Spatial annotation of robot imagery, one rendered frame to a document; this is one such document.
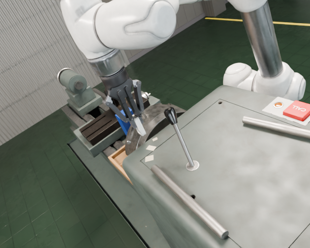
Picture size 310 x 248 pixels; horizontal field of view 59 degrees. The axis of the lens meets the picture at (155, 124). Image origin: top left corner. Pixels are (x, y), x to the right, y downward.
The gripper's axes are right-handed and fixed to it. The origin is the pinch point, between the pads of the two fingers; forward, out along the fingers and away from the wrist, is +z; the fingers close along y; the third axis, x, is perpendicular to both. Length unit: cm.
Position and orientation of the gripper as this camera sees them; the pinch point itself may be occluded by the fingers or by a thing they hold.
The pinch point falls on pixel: (138, 125)
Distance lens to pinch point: 87.5
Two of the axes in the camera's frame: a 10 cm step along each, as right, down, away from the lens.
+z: 3.3, 7.6, 5.6
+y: -7.7, 5.6, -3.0
